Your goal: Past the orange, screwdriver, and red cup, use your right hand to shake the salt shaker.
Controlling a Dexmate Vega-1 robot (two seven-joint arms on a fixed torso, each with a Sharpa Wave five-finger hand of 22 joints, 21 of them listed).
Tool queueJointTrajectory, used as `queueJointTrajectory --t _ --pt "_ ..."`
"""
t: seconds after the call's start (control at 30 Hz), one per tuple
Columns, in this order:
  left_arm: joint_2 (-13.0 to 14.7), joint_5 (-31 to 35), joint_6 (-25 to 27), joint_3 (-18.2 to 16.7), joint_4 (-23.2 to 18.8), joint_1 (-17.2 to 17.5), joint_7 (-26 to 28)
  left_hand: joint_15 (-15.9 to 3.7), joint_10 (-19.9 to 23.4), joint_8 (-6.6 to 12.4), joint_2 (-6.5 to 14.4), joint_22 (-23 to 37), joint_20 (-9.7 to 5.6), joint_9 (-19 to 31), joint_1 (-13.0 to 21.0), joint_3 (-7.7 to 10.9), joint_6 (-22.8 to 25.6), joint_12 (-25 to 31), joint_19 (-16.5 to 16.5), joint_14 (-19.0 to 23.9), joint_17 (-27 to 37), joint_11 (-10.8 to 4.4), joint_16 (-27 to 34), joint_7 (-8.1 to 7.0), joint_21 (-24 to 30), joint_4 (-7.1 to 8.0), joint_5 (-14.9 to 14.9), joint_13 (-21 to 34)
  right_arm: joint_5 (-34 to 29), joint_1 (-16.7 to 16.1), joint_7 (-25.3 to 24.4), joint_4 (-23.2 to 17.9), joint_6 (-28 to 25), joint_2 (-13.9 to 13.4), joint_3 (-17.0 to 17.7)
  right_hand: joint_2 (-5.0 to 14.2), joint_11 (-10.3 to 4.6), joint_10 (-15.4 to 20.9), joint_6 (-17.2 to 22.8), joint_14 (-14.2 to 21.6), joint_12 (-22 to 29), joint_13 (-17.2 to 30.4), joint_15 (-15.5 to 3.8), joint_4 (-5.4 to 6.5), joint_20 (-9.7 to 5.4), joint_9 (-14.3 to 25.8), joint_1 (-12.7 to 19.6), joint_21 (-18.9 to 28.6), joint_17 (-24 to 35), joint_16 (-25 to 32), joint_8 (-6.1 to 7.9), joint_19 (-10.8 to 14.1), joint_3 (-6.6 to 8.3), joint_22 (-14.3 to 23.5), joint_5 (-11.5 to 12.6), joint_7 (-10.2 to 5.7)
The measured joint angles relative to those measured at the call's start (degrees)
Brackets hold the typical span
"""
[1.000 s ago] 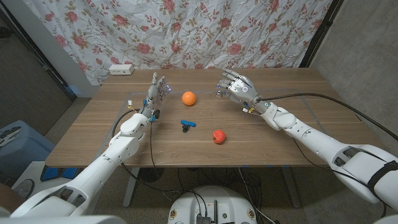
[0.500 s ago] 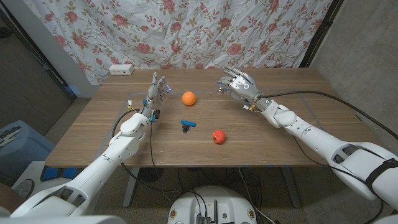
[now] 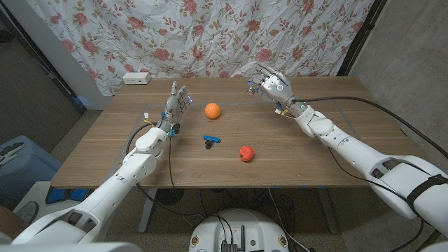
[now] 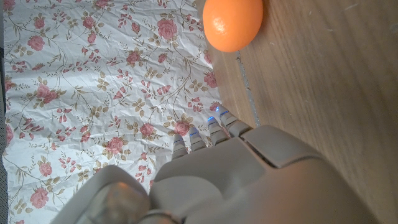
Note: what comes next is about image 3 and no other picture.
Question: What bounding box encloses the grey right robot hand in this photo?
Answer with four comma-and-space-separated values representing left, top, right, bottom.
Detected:
246, 64, 305, 116

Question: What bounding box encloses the white mat with blue shapes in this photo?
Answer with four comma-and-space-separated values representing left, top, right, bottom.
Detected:
12, 181, 92, 225

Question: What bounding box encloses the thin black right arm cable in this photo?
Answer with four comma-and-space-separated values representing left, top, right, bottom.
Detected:
327, 146, 426, 252

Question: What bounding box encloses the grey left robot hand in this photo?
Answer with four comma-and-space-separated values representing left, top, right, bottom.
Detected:
157, 80, 195, 133

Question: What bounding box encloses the white floor cable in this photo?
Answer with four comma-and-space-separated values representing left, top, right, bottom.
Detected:
267, 188, 312, 252

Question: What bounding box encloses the white power strip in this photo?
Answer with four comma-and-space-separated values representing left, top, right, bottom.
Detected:
122, 71, 152, 85

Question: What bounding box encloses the orange fruit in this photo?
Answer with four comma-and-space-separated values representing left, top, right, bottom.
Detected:
204, 102, 222, 120

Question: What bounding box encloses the white robot torso base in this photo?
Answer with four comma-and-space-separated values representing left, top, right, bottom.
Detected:
188, 209, 290, 252

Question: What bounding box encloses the black backdrop stand pole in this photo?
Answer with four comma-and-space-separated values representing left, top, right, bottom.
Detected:
336, 0, 389, 77

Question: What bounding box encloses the red apple-shaped object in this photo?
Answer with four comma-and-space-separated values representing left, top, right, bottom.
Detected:
239, 145, 256, 162

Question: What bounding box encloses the grey table leg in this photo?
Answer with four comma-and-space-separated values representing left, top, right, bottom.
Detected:
138, 188, 158, 235
316, 187, 340, 235

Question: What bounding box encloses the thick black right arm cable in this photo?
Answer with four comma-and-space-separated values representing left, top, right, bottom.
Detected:
295, 96, 448, 160

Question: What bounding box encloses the floral backdrop cloth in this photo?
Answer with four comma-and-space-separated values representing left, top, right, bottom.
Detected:
24, 0, 376, 97

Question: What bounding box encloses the blue storage bin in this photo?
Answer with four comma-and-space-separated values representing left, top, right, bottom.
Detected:
0, 135, 63, 207

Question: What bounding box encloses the blue black screwdriver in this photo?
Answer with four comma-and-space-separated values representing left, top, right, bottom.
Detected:
203, 134, 222, 150

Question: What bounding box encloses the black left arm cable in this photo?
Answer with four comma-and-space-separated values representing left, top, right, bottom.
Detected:
125, 122, 211, 218

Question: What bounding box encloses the black round floor base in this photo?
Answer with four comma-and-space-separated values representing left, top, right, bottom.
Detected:
156, 188, 186, 207

